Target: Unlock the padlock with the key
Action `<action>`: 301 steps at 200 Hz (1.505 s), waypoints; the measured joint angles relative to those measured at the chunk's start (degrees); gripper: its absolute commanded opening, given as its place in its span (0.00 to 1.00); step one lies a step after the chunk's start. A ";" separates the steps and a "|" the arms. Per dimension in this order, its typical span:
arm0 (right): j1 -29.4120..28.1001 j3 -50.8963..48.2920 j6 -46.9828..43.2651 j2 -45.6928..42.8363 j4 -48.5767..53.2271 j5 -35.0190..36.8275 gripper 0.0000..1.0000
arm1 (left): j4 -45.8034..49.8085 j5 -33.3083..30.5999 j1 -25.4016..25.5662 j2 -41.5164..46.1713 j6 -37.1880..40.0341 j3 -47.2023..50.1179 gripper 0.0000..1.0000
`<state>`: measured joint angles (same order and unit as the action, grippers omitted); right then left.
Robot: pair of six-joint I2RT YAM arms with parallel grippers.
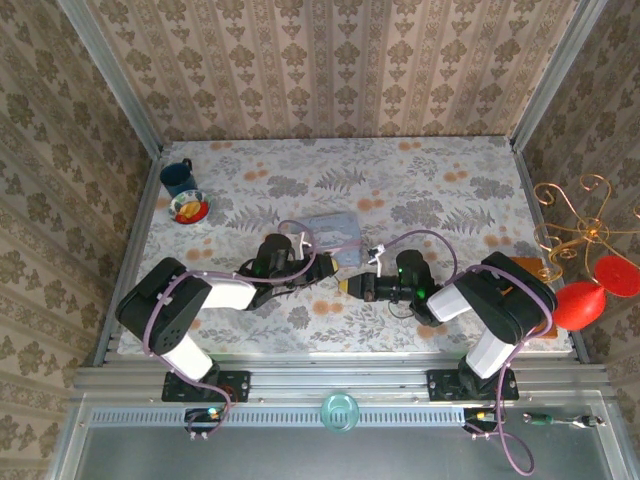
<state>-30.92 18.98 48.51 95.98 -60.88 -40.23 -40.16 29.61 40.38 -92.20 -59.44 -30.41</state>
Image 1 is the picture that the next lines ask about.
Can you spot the red yellow snack packet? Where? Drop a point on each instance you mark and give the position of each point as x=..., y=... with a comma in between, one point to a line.
x=191, y=210

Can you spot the aluminium frame side rail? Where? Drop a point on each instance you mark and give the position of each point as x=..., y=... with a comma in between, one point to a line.
x=132, y=260
x=550, y=250

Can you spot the floral patterned tablecloth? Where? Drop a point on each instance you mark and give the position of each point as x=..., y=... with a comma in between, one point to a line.
x=300, y=170

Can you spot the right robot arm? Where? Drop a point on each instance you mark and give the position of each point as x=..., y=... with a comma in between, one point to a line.
x=500, y=295

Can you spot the dark blue ceramic mug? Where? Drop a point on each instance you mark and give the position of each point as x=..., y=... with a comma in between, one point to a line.
x=175, y=177

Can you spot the red teardrop shaped object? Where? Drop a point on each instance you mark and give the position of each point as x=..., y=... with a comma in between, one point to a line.
x=580, y=305

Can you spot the cartoon printed tin box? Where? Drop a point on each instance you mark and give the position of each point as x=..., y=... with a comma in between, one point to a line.
x=335, y=232

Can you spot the screwdriver on rail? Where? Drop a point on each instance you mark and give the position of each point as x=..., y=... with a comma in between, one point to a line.
x=537, y=419

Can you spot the grey metal tray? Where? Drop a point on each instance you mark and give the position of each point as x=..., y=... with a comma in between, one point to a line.
x=325, y=455

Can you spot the aluminium frame corner post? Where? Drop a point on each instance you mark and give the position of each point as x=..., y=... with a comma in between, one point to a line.
x=555, y=75
x=115, y=80

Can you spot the clear teal glass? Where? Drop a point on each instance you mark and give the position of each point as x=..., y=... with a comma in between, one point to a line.
x=340, y=413

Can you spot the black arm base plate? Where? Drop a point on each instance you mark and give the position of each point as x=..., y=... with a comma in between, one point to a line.
x=445, y=385
x=235, y=385

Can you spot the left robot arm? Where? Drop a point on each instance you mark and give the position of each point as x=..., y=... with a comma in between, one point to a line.
x=165, y=300

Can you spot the red round disc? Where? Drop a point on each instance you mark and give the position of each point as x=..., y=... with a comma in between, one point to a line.
x=617, y=276

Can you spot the aluminium frame front rail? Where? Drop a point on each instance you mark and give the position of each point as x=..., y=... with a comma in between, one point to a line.
x=325, y=372

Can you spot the leaf patterned ceramic bowl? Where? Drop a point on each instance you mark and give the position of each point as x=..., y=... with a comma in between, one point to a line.
x=176, y=212

